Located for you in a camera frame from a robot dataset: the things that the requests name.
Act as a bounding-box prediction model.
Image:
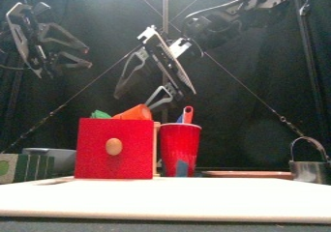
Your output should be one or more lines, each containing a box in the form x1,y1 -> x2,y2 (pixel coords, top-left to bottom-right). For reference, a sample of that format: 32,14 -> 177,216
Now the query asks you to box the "orange toy carrot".
89,103 -> 154,121

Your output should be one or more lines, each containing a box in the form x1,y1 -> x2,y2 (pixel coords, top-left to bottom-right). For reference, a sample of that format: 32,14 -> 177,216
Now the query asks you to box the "red-fronted wooden drawer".
73,117 -> 155,180

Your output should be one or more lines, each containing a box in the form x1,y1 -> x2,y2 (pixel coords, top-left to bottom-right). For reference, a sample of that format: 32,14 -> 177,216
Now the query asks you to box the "red plastic cup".
158,122 -> 202,178

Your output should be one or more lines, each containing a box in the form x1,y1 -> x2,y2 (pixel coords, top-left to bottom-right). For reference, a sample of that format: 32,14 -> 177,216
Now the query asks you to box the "wooden tray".
201,169 -> 295,181

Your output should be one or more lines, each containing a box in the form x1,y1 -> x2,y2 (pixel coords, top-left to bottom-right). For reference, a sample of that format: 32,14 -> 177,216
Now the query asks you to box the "white cutting board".
0,175 -> 331,225

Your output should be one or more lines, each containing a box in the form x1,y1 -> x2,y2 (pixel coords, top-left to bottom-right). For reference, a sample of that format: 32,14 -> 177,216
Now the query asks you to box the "green striped toy block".
0,153 -> 55,185

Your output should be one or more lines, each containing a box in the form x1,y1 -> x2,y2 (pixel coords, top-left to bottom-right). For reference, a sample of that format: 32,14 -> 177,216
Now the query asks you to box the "small metal pail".
286,135 -> 331,186

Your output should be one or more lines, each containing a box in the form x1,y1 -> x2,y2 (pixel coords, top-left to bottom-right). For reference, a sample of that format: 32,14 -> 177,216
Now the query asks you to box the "red utensil handle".
182,105 -> 195,125

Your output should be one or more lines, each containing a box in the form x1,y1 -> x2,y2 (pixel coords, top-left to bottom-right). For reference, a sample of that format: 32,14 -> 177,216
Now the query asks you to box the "diagonal brace wire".
124,0 -> 308,137
0,0 -> 221,155

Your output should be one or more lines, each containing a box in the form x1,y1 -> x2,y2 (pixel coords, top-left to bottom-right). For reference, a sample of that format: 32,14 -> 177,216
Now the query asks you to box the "vertical metal frame pole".
160,0 -> 170,125

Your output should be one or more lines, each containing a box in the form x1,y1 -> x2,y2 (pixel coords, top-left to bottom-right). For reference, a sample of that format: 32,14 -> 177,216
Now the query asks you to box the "wire turnbuckle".
276,112 -> 299,131

